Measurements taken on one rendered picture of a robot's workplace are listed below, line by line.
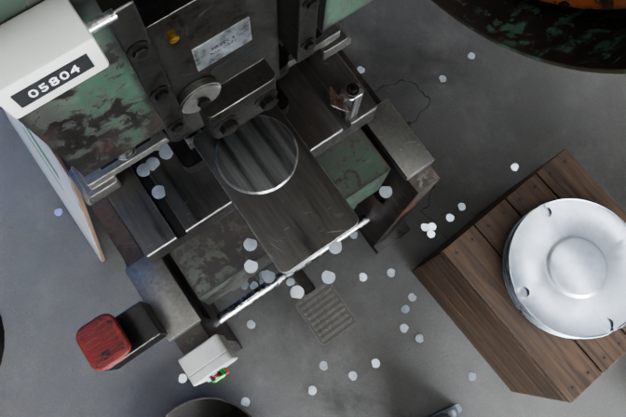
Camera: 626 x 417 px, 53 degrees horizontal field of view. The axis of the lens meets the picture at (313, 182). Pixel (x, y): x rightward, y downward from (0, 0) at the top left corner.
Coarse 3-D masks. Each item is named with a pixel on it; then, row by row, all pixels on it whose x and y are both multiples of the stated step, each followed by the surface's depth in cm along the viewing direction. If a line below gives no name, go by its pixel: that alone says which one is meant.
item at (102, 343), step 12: (96, 324) 89; (108, 324) 89; (84, 336) 89; (96, 336) 89; (108, 336) 89; (120, 336) 89; (84, 348) 88; (96, 348) 88; (108, 348) 88; (120, 348) 88; (96, 360) 88; (108, 360) 88
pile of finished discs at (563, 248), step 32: (544, 224) 133; (576, 224) 133; (608, 224) 134; (512, 256) 131; (544, 256) 131; (576, 256) 131; (608, 256) 132; (512, 288) 130; (544, 288) 130; (576, 288) 129; (608, 288) 130; (544, 320) 128; (576, 320) 128; (608, 320) 129
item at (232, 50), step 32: (160, 0) 57; (192, 0) 57; (224, 0) 60; (256, 0) 64; (160, 32) 58; (192, 32) 62; (224, 32) 65; (256, 32) 70; (192, 64) 68; (224, 64) 72; (256, 64) 77; (192, 96) 71; (224, 96) 76; (256, 96) 78; (192, 128) 83; (224, 128) 78
